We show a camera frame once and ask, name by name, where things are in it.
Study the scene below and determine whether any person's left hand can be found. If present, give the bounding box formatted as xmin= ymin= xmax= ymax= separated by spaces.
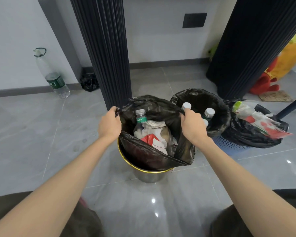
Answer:
xmin=98 ymin=106 xmax=122 ymax=144

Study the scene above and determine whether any person's right hand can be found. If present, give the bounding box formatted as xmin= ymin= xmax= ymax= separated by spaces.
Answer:
xmin=180 ymin=108 xmax=209 ymax=146

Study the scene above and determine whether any black garbage bag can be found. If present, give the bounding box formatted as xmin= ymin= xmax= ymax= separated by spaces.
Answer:
xmin=170 ymin=88 xmax=232 ymax=138
xmin=114 ymin=95 xmax=196 ymax=171
xmin=224 ymin=98 xmax=289 ymax=149

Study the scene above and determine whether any blue mesh plastic bin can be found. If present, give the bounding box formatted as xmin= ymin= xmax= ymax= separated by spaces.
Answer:
xmin=212 ymin=135 xmax=252 ymax=156

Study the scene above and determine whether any black bin with gold rim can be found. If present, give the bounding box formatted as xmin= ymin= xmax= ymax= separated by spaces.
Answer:
xmin=117 ymin=138 xmax=174 ymax=183

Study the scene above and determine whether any person's left forearm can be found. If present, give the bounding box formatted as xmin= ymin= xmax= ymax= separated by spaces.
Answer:
xmin=0 ymin=135 xmax=118 ymax=237

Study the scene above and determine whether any person's right forearm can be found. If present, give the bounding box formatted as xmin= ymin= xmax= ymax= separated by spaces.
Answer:
xmin=195 ymin=137 xmax=296 ymax=237

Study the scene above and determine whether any person's left leg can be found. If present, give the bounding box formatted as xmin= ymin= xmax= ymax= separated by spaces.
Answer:
xmin=0 ymin=191 xmax=105 ymax=237

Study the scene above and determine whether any green label plastic bottle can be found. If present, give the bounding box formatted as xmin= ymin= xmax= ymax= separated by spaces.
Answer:
xmin=134 ymin=109 xmax=148 ymax=139

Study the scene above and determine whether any crumpled white paper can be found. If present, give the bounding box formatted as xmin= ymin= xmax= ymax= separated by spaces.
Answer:
xmin=147 ymin=120 xmax=167 ymax=136

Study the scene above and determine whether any small crumpled black bag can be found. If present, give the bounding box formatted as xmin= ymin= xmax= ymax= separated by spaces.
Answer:
xmin=80 ymin=72 xmax=100 ymax=92

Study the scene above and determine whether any white green plastic packaging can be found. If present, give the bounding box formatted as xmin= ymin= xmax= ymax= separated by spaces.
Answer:
xmin=232 ymin=100 xmax=258 ymax=119

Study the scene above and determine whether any large clear water bottle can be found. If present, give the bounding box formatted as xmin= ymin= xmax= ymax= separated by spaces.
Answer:
xmin=33 ymin=47 xmax=71 ymax=99

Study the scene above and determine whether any red white snack wrapper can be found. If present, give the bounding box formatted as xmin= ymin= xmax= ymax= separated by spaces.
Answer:
xmin=244 ymin=113 xmax=293 ymax=140

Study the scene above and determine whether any red plush toy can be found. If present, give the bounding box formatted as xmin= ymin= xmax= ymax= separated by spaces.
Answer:
xmin=249 ymin=56 xmax=281 ymax=95

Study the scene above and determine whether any cream cushioned chair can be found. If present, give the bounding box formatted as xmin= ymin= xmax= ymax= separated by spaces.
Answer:
xmin=276 ymin=54 xmax=296 ymax=120

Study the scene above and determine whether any yellow plush toy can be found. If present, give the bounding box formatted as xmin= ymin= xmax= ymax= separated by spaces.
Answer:
xmin=270 ymin=29 xmax=296 ymax=81

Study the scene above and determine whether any black wall outlet panel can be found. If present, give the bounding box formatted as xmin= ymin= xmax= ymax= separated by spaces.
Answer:
xmin=182 ymin=13 xmax=208 ymax=29

